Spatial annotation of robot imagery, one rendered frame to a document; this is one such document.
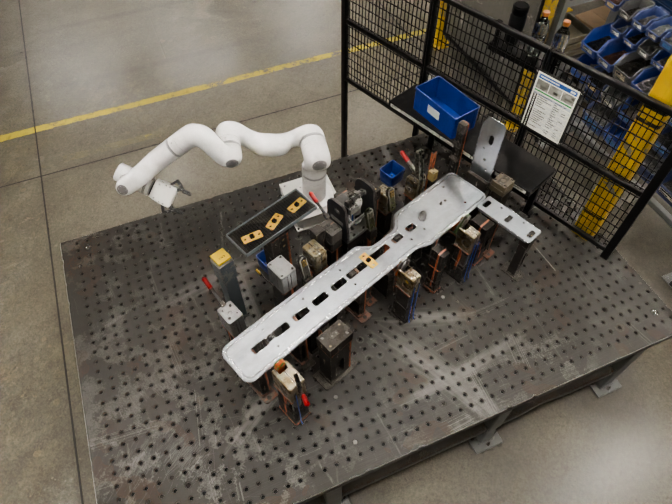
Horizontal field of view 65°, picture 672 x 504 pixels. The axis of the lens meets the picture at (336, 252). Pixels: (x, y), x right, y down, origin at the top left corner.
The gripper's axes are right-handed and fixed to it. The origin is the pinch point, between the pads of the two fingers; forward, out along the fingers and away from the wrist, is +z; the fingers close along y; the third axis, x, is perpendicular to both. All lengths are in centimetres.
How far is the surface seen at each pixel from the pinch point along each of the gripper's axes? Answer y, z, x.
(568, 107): -115, 128, 11
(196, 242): 23.0, 11.2, -24.8
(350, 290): -7, 76, 38
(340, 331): 4, 76, 55
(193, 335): 49, 29, 17
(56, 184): 75, -100, -163
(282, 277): -2, 48, 42
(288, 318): 12, 57, 46
